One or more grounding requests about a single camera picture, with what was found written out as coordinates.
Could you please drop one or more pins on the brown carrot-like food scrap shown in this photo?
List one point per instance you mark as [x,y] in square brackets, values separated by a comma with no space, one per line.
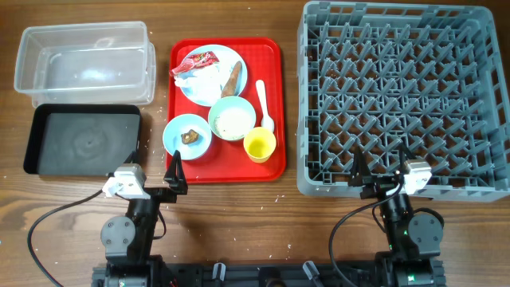
[230,87]

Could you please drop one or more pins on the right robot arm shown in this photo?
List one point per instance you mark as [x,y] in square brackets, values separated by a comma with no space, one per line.
[414,235]

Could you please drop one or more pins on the large light blue plate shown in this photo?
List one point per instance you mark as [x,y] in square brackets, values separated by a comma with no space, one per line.
[227,59]

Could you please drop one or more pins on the red serving tray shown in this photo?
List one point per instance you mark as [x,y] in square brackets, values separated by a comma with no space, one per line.
[227,161]

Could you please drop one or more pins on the yellow plastic cup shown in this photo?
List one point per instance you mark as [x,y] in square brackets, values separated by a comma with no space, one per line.
[259,144]

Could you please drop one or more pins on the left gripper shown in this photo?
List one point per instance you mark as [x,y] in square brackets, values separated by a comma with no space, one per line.
[176,181]

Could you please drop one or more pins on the red snack wrapper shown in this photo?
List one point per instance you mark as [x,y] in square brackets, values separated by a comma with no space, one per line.
[195,61]

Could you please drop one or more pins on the small brown food scrap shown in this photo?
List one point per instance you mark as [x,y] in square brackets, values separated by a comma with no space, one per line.
[190,137]

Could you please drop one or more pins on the white plastic spoon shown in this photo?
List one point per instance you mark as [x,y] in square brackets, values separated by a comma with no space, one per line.
[266,120]

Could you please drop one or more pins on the white napkin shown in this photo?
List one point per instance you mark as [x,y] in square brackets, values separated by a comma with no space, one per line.
[205,79]

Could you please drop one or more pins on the clear plastic waste bin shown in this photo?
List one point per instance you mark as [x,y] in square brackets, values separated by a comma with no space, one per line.
[92,63]

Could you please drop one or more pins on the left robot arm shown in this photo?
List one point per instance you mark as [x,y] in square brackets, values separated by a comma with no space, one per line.
[128,239]

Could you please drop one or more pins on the grey dishwasher rack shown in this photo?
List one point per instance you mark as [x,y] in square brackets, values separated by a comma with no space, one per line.
[376,76]

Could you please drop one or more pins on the black waste tray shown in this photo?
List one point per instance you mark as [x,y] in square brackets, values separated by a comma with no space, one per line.
[81,139]

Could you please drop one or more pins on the green bowl with rice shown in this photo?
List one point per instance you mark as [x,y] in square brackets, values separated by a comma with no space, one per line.
[232,118]

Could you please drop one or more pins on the small light blue bowl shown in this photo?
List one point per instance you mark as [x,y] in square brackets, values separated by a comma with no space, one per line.
[181,124]

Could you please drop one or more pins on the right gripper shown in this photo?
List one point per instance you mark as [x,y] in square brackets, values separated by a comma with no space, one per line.
[361,171]

